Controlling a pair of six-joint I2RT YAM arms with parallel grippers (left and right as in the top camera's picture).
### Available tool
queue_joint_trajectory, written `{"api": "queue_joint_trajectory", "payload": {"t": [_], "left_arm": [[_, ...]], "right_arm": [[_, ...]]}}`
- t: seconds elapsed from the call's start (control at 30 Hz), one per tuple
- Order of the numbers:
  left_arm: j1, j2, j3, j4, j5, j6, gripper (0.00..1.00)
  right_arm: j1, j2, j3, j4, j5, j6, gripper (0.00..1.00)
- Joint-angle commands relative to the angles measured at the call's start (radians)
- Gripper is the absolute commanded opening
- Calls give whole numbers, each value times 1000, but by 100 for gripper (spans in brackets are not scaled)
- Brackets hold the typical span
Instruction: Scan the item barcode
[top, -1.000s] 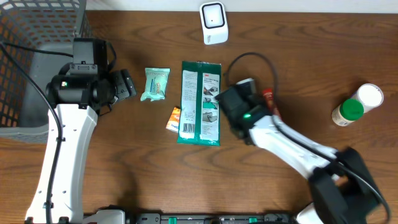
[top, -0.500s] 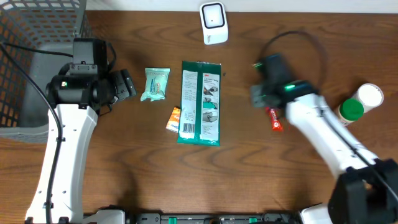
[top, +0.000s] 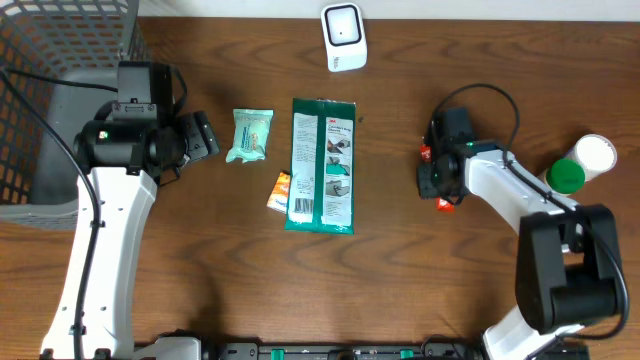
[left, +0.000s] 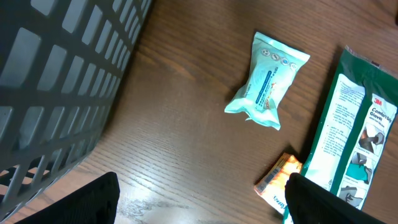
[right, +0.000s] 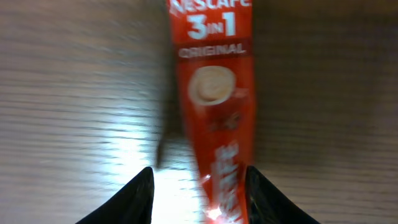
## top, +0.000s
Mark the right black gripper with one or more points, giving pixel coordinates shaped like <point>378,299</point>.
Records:
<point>427,189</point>

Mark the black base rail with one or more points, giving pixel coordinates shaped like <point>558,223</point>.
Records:
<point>254,351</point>

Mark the red snack packet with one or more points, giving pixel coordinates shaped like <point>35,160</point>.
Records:
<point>442,205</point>

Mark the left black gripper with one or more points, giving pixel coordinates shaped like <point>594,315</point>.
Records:
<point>199,134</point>

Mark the white barcode scanner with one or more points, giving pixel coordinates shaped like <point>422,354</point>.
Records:
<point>344,37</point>

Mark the green lid Knorr jar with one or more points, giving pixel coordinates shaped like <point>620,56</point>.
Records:
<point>564,176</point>

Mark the green 3M pouch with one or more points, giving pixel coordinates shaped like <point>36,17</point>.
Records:
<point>321,194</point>

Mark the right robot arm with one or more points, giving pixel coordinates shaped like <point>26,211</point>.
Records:
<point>568,270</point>

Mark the grey plastic mesh basket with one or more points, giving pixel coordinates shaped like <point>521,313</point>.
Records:
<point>61,57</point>

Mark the teal white wipes packet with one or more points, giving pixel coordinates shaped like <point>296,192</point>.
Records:
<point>252,129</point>

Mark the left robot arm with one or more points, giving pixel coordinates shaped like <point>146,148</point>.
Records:
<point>125,157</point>

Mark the small orange box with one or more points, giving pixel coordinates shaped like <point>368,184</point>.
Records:
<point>278,199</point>

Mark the white jar blue label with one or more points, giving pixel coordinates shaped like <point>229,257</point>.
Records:
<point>595,154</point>

